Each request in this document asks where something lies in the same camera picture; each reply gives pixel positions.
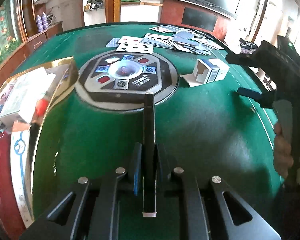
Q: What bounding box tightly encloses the black marker pen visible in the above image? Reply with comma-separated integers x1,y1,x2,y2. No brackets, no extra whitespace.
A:
141,93,157,218

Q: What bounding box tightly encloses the blue white medicine box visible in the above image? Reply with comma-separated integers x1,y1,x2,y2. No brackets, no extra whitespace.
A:
180,58,230,87

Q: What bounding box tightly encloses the person right hand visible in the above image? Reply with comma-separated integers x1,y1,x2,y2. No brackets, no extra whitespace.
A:
273,122,294,179

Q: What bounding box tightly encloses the clothes pile on stool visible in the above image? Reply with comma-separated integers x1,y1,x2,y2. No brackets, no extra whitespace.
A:
239,38,258,55

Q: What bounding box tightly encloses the round table centre console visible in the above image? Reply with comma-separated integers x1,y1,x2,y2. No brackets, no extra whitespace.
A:
75,50,179,112

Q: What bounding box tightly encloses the scattered playing card pile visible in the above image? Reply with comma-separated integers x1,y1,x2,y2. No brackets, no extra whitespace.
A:
106,25,223,55

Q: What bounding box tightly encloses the white tube red cap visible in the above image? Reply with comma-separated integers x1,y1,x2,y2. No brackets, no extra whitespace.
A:
35,91,53,117

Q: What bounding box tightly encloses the face-up card near console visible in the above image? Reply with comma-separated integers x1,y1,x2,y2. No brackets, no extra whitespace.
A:
116,43,153,54

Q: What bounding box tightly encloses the white blue toothpaste box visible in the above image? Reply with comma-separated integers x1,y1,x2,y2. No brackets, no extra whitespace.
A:
10,121,34,228

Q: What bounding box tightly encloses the white paper booklet box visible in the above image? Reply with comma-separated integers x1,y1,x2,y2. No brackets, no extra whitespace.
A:
0,67,56,127

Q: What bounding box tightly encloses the gold-rimmed tray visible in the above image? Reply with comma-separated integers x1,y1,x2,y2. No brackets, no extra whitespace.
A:
0,56,78,230

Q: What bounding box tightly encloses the red pouch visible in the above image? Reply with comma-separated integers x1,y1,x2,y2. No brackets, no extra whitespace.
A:
0,132,25,239

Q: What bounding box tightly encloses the purple spray can right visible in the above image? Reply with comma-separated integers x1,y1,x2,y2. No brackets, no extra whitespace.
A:
42,13,49,30

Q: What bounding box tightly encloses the purple spray can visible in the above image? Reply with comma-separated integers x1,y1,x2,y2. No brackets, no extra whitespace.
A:
36,15,44,33
42,13,49,30

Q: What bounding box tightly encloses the purple spray can left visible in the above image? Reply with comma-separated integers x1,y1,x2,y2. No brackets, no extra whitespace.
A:
36,15,44,33

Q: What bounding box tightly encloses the flower mural window panel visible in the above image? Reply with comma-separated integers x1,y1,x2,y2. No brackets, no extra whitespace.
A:
0,0,22,64

